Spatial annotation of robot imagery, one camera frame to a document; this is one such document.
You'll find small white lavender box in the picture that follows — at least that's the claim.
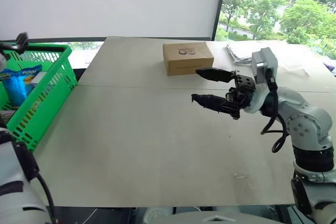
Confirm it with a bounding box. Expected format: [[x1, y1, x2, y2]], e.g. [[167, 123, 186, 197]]
[[30, 71, 49, 89]]

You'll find black window frame post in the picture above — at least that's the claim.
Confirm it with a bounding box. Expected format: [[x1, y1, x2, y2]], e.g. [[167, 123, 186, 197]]
[[209, 0, 229, 42]]

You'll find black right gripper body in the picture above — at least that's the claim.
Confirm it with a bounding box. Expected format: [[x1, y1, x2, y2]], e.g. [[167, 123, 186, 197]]
[[225, 70, 257, 120]]

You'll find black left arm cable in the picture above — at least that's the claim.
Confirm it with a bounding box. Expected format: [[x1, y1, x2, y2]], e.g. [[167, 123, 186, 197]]
[[34, 171, 59, 224]]

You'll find clear plastic wrapper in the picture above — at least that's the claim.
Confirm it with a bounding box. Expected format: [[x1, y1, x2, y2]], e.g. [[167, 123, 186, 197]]
[[281, 63, 311, 76]]

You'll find white roller blind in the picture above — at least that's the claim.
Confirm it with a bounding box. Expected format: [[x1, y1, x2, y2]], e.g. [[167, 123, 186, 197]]
[[0, 0, 228, 41]]

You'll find brown cardboard box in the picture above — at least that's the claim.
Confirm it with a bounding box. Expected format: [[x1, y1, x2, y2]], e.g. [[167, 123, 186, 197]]
[[162, 41, 215, 77]]

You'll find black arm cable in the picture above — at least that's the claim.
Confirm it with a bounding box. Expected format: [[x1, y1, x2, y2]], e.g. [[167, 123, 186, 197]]
[[260, 76, 290, 154], [34, 171, 59, 224]]

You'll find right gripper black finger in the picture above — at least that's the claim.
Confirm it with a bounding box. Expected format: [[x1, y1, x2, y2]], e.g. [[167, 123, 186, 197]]
[[195, 68, 236, 83], [191, 93, 229, 114]]

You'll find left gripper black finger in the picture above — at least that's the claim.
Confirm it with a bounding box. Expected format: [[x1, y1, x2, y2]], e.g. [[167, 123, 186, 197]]
[[0, 41, 22, 52], [16, 32, 29, 49]]

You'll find purple cloth item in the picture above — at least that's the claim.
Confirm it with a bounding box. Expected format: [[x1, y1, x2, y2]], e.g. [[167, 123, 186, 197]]
[[323, 61, 336, 74]]

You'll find green plastic shopping basket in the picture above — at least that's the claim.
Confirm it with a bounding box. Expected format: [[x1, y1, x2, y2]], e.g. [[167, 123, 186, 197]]
[[0, 43, 78, 153]]

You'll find crumpled white paper sheet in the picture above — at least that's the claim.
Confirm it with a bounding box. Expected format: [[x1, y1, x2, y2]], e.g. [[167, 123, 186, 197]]
[[225, 42, 254, 66]]

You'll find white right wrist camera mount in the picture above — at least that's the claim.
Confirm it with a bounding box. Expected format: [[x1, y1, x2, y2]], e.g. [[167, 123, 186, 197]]
[[245, 47, 278, 114]]

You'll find blue snack bag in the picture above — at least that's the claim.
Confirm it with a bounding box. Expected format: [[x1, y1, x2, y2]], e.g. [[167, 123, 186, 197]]
[[0, 64, 43, 105]]

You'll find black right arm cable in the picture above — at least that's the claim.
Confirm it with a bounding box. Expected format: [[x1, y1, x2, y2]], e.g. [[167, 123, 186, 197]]
[[260, 76, 290, 154]]

